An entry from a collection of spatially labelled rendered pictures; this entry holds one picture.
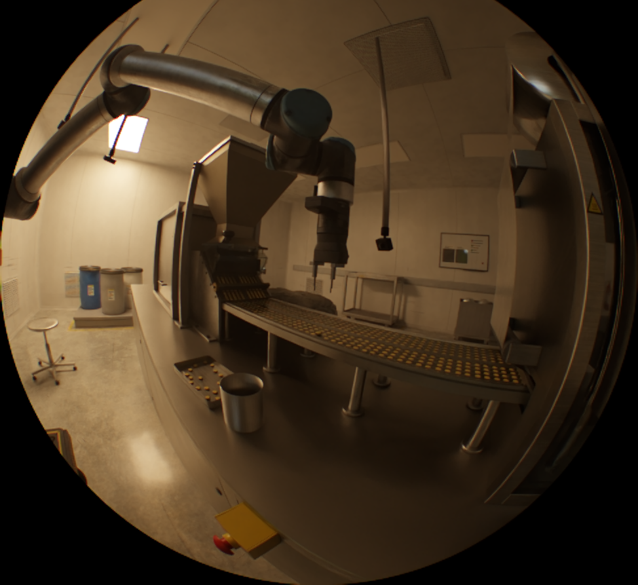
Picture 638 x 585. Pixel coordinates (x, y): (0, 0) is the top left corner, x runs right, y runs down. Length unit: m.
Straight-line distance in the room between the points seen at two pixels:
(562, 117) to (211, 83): 0.51
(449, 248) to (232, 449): 4.07
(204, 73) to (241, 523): 0.70
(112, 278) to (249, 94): 3.20
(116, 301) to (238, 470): 3.23
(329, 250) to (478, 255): 3.78
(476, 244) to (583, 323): 3.93
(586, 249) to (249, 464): 0.51
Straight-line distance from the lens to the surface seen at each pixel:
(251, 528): 0.37
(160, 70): 0.53
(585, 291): 0.28
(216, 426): 0.46
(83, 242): 4.43
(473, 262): 4.13
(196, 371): 0.63
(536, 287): 0.45
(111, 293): 3.44
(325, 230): 0.48
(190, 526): 1.23
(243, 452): 0.41
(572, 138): 0.32
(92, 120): 0.81
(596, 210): 0.29
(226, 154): 0.79
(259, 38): 1.92
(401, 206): 4.49
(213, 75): 0.45
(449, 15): 1.79
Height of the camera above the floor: 1.12
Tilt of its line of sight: 1 degrees down
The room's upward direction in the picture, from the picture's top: 5 degrees clockwise
